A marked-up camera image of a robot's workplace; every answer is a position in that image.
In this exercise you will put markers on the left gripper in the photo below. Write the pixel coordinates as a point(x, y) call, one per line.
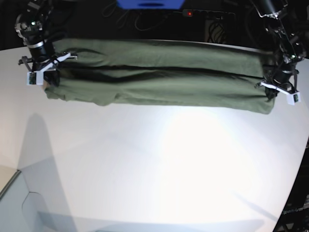
point(282, 81)

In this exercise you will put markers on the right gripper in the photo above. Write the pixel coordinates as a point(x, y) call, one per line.
point(43, 54)

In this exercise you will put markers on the olive green t-shirt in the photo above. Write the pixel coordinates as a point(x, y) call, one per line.
point(162, 72)

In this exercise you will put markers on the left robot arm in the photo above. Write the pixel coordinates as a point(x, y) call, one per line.
point(288, 34)

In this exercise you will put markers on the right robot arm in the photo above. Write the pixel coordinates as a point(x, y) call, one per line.
point(34, 26)

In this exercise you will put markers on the black power strip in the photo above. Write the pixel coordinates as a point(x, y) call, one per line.
point(209, 15)

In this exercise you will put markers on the blue box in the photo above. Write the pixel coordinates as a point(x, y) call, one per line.
point(150, 4)

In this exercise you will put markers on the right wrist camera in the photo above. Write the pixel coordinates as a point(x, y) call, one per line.
point(35, 78)

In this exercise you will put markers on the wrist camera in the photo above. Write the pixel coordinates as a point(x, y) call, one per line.
point(35, 78)
point(293, 98)

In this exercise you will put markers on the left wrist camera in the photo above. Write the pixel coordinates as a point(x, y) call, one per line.
point(293, 98)

